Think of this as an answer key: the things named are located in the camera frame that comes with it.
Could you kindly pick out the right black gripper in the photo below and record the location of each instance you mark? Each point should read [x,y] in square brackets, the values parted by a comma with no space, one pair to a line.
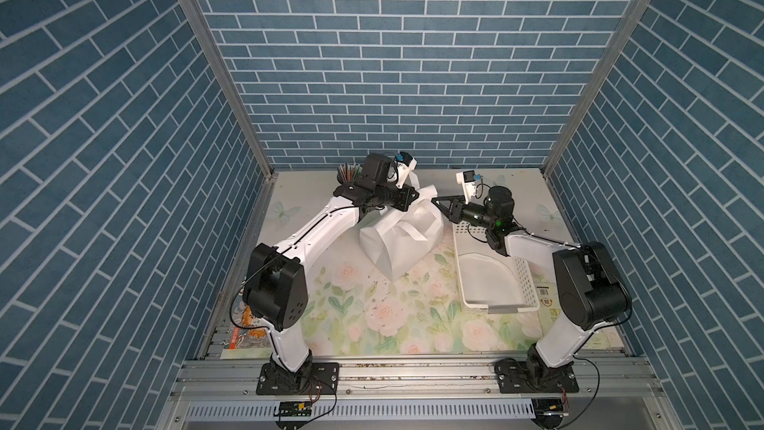
[458,209]

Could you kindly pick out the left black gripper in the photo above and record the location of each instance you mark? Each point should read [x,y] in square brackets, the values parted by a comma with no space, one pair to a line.
[404,197]

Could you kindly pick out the white insulated delivery bag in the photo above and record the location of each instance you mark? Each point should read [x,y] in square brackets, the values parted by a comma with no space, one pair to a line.
[397,241]

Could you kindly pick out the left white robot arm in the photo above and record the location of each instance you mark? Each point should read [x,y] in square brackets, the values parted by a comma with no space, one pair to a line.
[275,289]

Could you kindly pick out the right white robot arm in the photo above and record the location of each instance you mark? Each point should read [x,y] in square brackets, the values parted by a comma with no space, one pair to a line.
[590,291]

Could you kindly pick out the white plastic basket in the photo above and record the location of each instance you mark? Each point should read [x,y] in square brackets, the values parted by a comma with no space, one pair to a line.
[491,282]

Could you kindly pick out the right circuit board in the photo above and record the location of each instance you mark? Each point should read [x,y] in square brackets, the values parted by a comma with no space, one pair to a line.
[548,413]

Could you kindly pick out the left green circuit board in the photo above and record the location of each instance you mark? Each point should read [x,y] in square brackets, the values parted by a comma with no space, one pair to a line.
[294,409]

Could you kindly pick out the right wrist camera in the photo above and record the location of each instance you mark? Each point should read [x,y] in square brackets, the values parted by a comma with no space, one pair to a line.
[469,181]

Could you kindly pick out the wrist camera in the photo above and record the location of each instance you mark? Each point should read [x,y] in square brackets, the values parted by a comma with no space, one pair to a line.
[405,164]
[469,181]

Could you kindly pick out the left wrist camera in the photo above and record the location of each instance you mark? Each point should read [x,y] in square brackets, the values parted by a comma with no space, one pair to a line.
[405,164]

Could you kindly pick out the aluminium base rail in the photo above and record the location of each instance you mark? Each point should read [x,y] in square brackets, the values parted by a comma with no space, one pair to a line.
[419,392]

